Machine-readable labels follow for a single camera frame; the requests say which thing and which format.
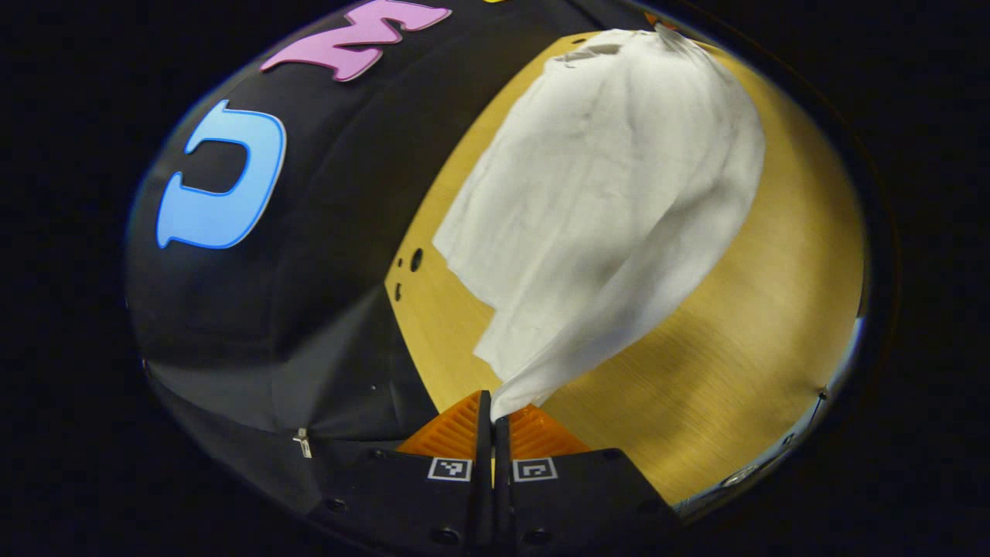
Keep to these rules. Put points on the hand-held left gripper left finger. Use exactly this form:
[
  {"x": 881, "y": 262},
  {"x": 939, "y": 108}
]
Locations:
[{"x": 464, "y": 503}]

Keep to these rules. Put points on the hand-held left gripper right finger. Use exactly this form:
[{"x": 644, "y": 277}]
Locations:
[{"x": 504, "y": 495}]

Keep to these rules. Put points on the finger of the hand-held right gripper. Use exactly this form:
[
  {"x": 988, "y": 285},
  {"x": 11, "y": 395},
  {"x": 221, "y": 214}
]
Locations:
[{"x": 657, "y": 20}]

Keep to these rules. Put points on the white jeans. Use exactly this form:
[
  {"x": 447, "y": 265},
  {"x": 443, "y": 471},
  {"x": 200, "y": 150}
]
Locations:
[{"x": 603, "y": 193}]

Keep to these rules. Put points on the small white clip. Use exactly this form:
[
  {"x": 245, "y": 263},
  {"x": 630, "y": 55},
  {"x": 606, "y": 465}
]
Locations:
[{"x": 303, "y": 442}]

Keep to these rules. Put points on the black backdrop cloth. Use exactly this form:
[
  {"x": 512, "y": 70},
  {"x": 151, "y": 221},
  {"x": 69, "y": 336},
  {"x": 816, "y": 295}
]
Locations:
[{"x": 332, "y": 193}]

